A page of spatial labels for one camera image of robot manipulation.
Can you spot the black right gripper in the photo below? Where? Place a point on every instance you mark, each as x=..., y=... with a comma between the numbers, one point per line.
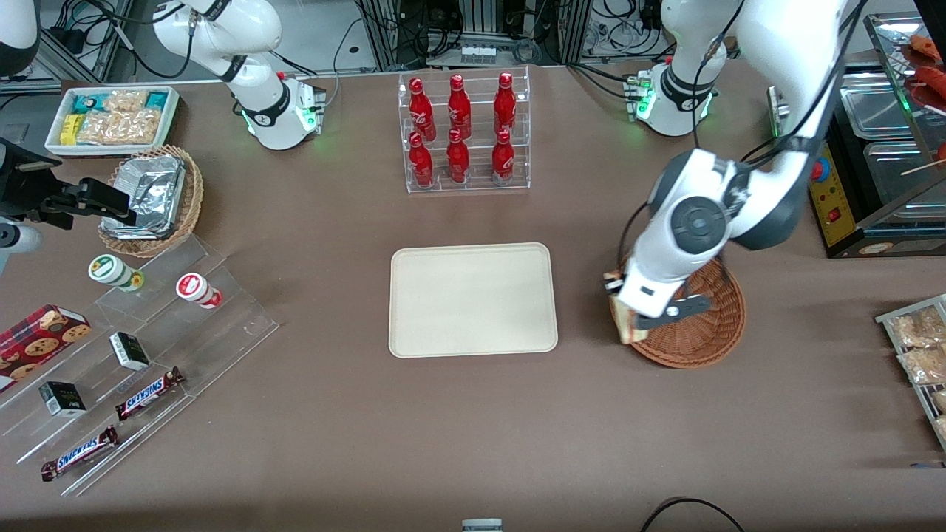
x=22, y=188

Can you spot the triangular sandwich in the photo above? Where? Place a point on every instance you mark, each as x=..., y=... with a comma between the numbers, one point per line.
x=628, y=329

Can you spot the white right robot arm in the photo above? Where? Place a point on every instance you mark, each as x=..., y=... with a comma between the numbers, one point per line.
x=259, y=29

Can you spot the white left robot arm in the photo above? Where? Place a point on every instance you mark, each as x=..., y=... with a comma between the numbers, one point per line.
x=776, y=44

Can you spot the dark brown wicker basket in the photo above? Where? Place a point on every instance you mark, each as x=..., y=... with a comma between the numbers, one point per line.
x=709, y=336

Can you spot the light tan wicker basket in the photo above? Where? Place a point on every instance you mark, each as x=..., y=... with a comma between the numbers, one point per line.
x=194, y=199

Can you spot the beige plastic tray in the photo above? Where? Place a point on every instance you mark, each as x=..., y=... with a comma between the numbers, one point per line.
x=473, y=299

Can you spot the tray of packaged crackers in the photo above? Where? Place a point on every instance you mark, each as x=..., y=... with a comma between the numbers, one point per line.
x=887, y=319

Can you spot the stack of foil containers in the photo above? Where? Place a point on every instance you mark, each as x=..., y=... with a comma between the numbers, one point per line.
x=151, y=192

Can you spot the green lid yogurt cup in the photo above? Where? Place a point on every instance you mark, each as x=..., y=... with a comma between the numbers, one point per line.
x=109, y=270

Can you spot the large clear nut bag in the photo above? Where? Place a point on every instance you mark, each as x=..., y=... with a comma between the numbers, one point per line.
x=118, y=127

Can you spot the yellow snack packet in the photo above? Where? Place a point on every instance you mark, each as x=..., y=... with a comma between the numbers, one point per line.
x=70, y=129

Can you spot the teal snack packet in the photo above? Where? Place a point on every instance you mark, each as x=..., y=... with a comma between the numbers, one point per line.
x=157, y=100
x=87, y=103

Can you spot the small clear nut bag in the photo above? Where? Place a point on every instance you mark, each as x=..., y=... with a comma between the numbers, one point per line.
x=126, y=100

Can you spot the white rectangular snack bin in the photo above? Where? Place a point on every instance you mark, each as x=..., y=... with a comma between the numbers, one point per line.
x=171, y=122

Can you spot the red lid yogurt cup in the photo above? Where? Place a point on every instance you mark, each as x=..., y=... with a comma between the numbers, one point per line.
x=196, y=288

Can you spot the small black carton box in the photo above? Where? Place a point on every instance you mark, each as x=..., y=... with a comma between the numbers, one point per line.
x=130, y=351
x=63, y=399

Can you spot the red plaid cookie box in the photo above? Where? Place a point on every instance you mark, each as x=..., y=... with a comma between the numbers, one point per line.
x=37, y=343

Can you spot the clear acrylic step display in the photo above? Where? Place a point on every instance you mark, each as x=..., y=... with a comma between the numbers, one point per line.
x=222, y=332

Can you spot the black food warmer cabinet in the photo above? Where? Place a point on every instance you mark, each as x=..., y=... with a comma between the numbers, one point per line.
x=831, y=199

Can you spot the Snickers chocolate bar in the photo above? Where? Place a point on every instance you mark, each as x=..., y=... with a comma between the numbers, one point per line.
x=79, y=453
x=148, y=394

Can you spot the red cola bottle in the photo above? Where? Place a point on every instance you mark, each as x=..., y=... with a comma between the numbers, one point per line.
x=502, y=159
x=459, y=107
x=457, y=159
x=421, y=162
x=505, y=103
x=421, y=107

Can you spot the clear acrylic bottle rack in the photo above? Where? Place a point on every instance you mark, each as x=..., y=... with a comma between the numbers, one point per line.
x=477, y=188

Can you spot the clear bag of crackers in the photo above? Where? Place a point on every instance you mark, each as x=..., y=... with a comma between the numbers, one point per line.
x=941, y=425
x=939, y=400
x=924, y=366
x=916, y=329

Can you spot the stainless steel pan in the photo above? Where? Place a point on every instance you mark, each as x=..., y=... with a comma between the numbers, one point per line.
x=902, y=159
x=872, y=103

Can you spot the small grey device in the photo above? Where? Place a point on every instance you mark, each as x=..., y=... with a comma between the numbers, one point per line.
x=482, y=526

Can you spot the grey power strip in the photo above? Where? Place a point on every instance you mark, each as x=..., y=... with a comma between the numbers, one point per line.
x=477, y=53

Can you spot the aluminium extrusion frame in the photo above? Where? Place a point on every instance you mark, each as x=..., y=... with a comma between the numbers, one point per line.
x=480, y=15

